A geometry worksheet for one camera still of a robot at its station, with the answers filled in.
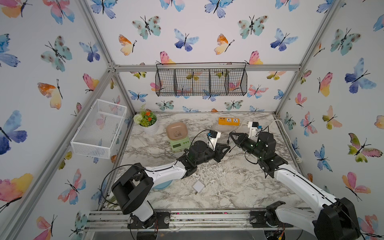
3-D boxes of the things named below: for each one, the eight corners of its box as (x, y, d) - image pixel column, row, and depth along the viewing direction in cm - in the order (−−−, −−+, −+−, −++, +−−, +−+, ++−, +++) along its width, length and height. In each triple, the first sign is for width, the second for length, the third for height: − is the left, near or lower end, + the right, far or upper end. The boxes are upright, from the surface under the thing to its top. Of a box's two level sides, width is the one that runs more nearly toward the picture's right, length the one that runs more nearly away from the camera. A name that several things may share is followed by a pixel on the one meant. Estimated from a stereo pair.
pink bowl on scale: (166, 141, 106) (164, 136, 102) (168, 127, 115) (167, 122, 110) (187, 141, 106) (186, 136, 102) (188, 127, 115) (187, 122, 110)
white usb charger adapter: (193, 187, 87) (192, 185, 85) (198, 181, 89) (198, 179, 87) (198, 192, 84) (198, 191, 83) (204, 186, 87) (204, 185, 85)
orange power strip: (218, 125, 116) (219, 122, 113) (218, 120, 119) (219, 117, 116) (239, 125, 115) (240, 122, 112) (238, 120, 118) (239, 117, 116)
